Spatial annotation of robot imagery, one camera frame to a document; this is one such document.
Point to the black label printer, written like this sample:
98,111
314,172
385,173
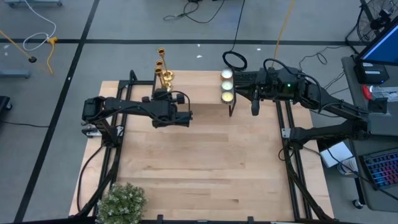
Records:
370,74

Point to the white flat box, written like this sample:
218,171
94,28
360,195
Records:
335,154

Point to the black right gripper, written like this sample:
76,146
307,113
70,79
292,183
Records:
267,87

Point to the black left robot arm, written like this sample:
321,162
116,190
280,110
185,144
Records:
130,107

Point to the grey rolling desk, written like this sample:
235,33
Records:
382,199

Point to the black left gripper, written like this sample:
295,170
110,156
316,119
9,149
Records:
163,104

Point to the grey camera on black frame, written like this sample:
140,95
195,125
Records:
140,82

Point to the green white flowering plant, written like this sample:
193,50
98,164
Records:
122,203

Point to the person's shoe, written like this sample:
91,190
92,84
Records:
349,166

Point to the grey floor bar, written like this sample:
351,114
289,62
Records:
15,74

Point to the black standing fan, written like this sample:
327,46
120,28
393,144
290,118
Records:
365,28

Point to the black computer monitor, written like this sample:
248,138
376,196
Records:
385,46

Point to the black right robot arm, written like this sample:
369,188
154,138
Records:
326,132

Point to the black cart with wheel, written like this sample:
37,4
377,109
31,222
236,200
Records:
3,109

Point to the small black box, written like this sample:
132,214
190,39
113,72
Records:
377,105

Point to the wooden shelf riser black legs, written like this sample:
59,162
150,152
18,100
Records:
202,87

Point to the grey cart base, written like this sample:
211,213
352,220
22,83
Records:
34,3

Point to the blue keyboard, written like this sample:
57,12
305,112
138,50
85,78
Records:
384,169

